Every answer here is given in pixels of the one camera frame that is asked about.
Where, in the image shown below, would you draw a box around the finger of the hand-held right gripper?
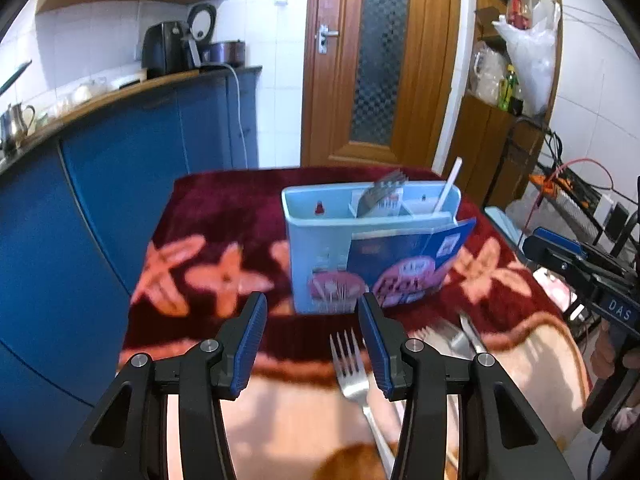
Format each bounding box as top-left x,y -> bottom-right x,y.
522,227 -> 598,283

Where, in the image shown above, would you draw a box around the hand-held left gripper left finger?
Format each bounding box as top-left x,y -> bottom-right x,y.
62,291 -> 269,480

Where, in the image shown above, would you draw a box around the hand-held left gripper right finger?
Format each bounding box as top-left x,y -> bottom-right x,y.
357,291 -> 576,480

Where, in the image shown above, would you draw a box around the slim metal fork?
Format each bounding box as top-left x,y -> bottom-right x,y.
329,329 -> 397,480

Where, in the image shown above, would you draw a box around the metal table knife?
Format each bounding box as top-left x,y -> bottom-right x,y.
457,310 -> 490,355

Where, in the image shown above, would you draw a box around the light blue utensil holder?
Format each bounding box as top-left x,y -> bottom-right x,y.
281,181 -> 462,314

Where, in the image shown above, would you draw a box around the person's right hand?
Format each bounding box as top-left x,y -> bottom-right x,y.
591,324 -> 627,380

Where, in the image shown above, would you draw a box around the light blue plastic item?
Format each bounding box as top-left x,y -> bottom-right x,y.
484,206 -> 523,248

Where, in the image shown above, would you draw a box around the white power strip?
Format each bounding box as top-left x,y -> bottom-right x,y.
594,191 -> 620,222

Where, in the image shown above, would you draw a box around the blue and pink cardboard box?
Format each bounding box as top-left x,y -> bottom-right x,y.
346,218 -> 477,308

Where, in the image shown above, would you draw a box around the black metal rack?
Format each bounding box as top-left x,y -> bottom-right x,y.
487,115 -> 557,212

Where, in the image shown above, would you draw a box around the wooden shelf unit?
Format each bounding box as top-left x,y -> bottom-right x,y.
459,0 -> 565,211

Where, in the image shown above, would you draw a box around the dark red floral blanket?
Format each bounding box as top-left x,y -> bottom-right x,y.
117,166 -> 595,480

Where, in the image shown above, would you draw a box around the forks inside holder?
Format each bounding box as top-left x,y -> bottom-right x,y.
356,170 -> 410,219

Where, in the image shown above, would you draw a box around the green bottle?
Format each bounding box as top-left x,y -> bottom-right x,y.
499,64 -> 517,112

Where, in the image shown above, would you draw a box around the clear bag of goods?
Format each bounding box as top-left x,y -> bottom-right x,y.
471,41 -> 507,104

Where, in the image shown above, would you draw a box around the white plastic bag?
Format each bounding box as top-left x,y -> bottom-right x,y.
492,2 -> 562,117

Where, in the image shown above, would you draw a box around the blue kitchen counter cabinets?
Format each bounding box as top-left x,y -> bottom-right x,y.
0,64 -> 264,461

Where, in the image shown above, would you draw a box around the wooden door with glass pane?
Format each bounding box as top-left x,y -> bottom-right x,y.
299,0 -> 462,170

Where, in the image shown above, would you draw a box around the dark purple pot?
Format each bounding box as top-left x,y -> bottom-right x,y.
208,39 -> 247,67

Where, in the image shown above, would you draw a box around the black coffee machine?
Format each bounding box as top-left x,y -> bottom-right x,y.
141,20 -> 202,79

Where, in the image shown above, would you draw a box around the metal pitcher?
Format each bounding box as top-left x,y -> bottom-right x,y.
0,102 -> 37,155

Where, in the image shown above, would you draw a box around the black round lid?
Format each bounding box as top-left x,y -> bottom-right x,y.
187,3 -> 218,68

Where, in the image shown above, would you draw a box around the red cable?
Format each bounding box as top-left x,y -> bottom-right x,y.
524,158 -> 617,233

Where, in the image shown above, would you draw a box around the white spoon handle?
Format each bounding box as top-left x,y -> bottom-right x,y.
434,157 -> 464,212

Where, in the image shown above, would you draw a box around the white power cable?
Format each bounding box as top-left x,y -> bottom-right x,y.
219,62 -> 252,169

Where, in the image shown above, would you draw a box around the metal door handle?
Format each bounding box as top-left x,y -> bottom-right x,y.
315,23 -> 340,55

